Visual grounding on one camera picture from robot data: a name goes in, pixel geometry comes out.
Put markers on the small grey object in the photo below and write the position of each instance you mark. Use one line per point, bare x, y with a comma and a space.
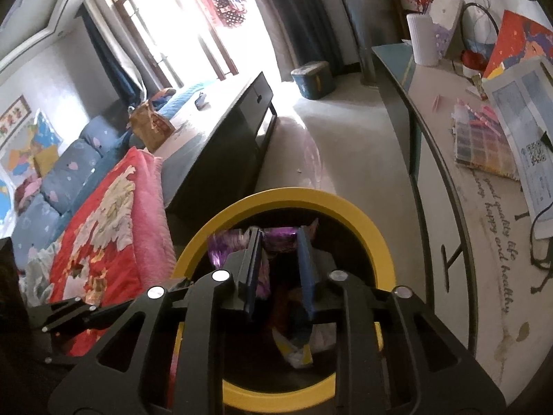
201, 101

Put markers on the light printed cloth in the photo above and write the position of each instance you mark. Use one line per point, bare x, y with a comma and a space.
39, 276

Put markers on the blue storage box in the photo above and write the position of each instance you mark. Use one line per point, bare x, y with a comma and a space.
312, 80

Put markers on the dark coffee table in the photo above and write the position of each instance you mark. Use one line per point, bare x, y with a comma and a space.
224, 138

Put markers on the light blue cloth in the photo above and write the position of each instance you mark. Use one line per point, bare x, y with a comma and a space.
185, 97

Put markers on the yellow white snack bag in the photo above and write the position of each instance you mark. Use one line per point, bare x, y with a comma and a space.
298, 352

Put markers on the colourful country map poster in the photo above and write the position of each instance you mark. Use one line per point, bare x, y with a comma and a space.
32, 138

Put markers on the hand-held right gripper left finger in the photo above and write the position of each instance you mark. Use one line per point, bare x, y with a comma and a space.
255, 272

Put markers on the colour swatch book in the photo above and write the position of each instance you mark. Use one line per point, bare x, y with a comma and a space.
484, 147

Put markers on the yellow pillow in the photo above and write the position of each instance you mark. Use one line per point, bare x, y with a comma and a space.
45, 160

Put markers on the blue curtain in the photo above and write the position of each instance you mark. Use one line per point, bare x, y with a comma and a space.
112, 56

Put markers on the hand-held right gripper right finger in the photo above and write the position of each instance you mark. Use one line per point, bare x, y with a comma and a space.
306, 272

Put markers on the pink clothes heap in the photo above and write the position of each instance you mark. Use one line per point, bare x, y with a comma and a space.
28, 192

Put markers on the brown paper bag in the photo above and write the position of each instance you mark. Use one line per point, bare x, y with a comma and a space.
149, 125

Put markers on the table with printed cover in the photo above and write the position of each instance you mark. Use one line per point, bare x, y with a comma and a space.
475, 233

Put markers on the white ribbed vase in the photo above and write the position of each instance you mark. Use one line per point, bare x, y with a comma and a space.
424, 41

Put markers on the purple snack wrapper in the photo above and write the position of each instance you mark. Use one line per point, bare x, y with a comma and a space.
281, 240

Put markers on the animal picture strip poster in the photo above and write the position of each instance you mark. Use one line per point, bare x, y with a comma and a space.
13, 119

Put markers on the world map poster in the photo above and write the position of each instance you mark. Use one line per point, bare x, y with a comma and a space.
4, 201

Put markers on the blue sofa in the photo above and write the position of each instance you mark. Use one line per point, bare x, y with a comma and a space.
101, 173

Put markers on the large printed paper sheet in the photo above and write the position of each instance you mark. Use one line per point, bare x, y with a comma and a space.
518, 116

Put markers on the dark curtain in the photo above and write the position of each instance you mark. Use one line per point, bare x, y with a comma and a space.
311, 17

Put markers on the red picture book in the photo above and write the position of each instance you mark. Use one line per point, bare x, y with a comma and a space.
518, 43

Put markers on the grey gift bag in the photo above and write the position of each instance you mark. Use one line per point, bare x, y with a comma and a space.
451, 30

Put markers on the brown window frame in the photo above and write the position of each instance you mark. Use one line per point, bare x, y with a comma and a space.
119, 4

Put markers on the yellow rimmed black bin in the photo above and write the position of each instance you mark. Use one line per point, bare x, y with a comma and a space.
281, 199

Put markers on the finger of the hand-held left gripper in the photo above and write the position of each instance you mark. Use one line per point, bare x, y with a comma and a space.
99, 313

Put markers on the blue heart print cushion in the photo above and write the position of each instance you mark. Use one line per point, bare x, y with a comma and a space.
30, 224
101, 132
69, 168

